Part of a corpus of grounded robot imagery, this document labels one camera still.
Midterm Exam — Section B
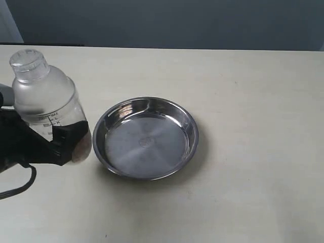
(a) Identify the clear plastic shaker bottle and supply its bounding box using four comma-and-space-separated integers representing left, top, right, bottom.
10, 49, 91, 154

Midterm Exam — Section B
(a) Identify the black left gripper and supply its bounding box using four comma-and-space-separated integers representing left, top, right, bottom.
1, 108, 89, 172

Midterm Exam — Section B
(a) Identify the round stainless steel plate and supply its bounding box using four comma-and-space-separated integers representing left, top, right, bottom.
92, 97, 199, 181

